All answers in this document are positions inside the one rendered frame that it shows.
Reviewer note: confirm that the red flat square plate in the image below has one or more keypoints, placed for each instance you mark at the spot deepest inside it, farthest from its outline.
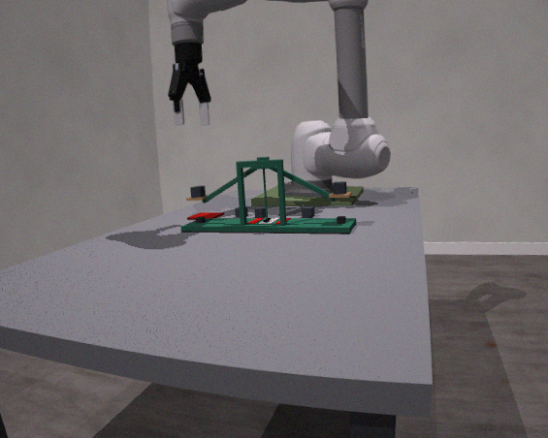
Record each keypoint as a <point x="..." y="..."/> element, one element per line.
<point x="207" y="215"/>

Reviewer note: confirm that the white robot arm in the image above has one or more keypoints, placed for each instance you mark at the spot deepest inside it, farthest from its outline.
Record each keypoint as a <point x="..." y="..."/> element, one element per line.
<point x="354" y="148"/>

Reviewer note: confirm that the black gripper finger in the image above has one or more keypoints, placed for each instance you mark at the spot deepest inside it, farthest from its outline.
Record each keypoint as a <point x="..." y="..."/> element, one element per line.
<point x="202" y="93"/>
<point x="178" y="84"/>

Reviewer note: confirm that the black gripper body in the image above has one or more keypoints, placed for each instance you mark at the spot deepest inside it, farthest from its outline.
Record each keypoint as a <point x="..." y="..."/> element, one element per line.
<point x="190" y="54"/>

